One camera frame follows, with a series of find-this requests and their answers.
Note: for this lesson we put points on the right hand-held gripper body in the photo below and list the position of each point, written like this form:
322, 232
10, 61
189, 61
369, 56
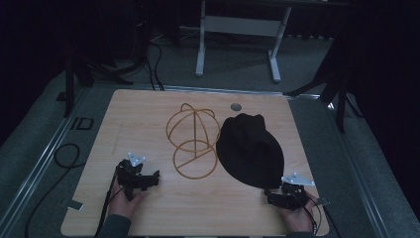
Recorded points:
292, 196

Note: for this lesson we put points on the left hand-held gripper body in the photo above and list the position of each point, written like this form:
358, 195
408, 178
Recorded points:
129, 177

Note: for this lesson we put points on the black hat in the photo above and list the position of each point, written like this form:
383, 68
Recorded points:
251, 152

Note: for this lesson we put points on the person's right hand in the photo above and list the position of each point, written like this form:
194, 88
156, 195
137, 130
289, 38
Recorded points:
298, 219

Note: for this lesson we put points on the person's left hand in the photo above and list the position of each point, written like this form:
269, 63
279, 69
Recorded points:
124, 205

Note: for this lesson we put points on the grey tape piece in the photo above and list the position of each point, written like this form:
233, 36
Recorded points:
76, 205
323, 201

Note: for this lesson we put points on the black floor marking tape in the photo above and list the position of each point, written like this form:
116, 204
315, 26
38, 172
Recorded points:
82, 123

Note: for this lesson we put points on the grey round table grommet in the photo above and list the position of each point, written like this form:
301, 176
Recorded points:
236, 106

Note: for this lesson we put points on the black tripod stand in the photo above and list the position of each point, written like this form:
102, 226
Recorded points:
341, 109
69, 89

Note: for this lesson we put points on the metal floor rail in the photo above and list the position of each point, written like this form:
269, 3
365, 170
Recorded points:
360, 185
33, 175
198, 88

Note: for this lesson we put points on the white desk frame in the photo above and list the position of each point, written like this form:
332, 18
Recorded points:
237, 24

